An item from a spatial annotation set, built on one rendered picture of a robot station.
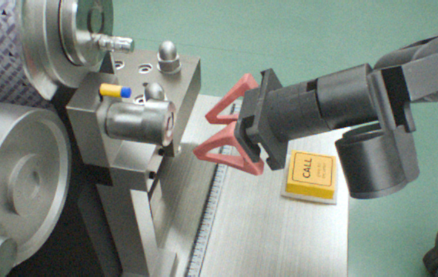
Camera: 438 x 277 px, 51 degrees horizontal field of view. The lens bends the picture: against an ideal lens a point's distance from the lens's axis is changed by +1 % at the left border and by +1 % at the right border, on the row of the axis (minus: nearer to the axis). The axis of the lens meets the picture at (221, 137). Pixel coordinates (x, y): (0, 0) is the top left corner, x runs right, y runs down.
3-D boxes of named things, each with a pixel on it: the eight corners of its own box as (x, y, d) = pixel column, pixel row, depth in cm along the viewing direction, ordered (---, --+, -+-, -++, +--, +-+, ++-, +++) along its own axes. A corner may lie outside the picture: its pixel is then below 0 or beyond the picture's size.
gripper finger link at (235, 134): (219, 143, 58) (287, 126, 53) (205, 188, 53) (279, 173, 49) (190, 105, 54) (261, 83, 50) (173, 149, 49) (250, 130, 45)
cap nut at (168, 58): (177, 75, 68) (175, 51, 65) (153, 72, 69) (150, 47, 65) (184, 61, 71) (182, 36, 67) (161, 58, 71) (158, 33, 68)
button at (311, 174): (332, 201, 68) (335, 191, 67) (285, 192, 69) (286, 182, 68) (334, 165, 73) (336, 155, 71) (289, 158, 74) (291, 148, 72)
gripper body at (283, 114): (280, 110, 56) (339, 94, 52) (269, 174, 49) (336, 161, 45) (255, 70, 52) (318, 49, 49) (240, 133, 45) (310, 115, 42)
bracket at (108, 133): (170, 292, 59) (139, 118, 37) (122, 282, 60) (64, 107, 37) (181, 256, 62) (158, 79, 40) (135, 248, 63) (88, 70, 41)
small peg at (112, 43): (129, 57, 39) (128, 41, 38) (98, 53, 40) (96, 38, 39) (135, 50, 40) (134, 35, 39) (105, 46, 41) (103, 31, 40)
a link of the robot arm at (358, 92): (382, 56, 46) (372, 62, 41) (399, 121, 47) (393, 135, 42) (316, 76, 50) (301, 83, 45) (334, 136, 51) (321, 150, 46)
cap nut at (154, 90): (165, 120, 61) (162, 95, 58) (139, 116, 62) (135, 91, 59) (173, 102, 64) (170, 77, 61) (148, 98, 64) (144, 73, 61)
